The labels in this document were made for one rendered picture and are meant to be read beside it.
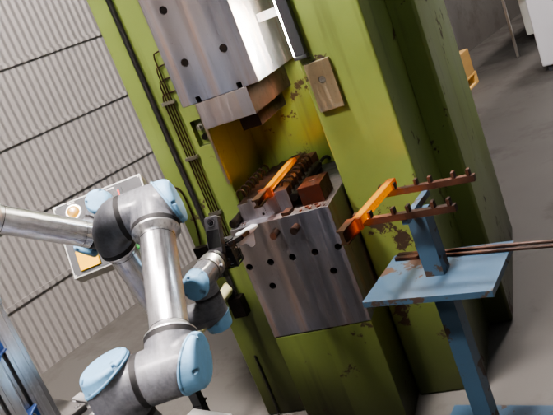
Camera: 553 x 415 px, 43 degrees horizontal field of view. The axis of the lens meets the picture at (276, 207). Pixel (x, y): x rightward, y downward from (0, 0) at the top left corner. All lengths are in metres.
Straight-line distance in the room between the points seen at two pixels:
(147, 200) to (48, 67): 3.37
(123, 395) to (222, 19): 1.29
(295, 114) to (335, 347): 0.93
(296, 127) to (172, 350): 1.57
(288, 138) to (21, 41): 2.50
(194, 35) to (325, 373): 1.29
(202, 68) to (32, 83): 2.62
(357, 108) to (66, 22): 3.10
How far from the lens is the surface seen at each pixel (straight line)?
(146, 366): 1.45
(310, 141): 2.83
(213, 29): 2.33
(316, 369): 2.65
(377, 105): 2.38
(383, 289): 2.18
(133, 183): 2.56
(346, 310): 2.48
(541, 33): 7.32
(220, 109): 2.38
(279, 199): 2.42
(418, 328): 2.70
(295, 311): 2.53
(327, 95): 2.38
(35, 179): 4.75
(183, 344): 1.43
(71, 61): 5.07
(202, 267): 1.90
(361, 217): 2.01
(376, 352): 2.54
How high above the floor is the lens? 1.59
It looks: 16 degrees down
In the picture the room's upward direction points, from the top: 22 degrees counter-clockwise
